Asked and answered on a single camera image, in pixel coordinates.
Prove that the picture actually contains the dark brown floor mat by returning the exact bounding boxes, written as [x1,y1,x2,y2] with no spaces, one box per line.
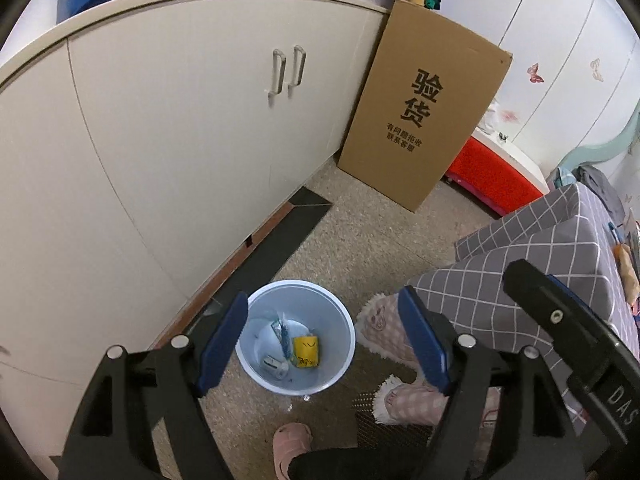
[352,389,451,450]

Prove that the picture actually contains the pink slipper on person's foot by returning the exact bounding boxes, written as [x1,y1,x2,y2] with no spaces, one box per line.
[272,422,314,478]

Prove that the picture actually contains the yellow snack packet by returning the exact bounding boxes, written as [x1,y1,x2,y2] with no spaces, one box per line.
[291,336,321,369]

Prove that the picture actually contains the teal bed headboard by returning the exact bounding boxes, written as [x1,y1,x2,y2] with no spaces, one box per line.
[555,110,640,181]

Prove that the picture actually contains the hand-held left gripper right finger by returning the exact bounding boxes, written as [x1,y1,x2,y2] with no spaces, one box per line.
[397,285,588,480]

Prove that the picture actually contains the person's leg in black pants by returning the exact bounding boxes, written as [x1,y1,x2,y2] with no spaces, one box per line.
[290,447,441,480]

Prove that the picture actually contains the white wardrobe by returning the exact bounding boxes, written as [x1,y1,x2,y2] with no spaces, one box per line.
[440,0,640,173]

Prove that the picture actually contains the grey plaid bed cover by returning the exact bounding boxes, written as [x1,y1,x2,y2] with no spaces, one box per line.
[407,182,640,441]

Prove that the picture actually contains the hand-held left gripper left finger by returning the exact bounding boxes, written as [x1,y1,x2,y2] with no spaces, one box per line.
[60,291,251,480]

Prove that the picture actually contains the grey clothes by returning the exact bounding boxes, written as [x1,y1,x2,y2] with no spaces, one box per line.
[547,162,627,222]

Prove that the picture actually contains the white floor cabinet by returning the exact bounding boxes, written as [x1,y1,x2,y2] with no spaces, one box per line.
[0,0,396,466]

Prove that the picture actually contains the large flat cardboard box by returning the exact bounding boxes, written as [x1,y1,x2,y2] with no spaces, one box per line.
[337,0,514,212]

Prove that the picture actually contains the metal cabinet handle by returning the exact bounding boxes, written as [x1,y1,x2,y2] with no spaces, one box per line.
[269,49,287,96]
[288,45,306,95]

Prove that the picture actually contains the pale blue plastic bin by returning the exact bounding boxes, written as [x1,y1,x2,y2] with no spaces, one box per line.
[235,280,357,395]

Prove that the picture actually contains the white and teal wrapper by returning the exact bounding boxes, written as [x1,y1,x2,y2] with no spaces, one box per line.
[269,312,313,360]

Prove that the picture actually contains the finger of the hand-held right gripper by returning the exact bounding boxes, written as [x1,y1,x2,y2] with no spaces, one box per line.
[502,259,632,387]

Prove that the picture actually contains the pink plush slipper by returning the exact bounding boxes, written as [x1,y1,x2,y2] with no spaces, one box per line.
[356,292,427,362]
[375,375,501,428]

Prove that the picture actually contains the small white crumpled wrapper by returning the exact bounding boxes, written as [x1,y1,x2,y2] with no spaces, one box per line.
[263,355,292,379]

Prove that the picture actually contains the orange item on bed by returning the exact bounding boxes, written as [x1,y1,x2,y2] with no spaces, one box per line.
[614,244,640,307]

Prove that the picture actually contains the red storage box white lid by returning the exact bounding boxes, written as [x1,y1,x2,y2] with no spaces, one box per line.
[445,127,549,218]

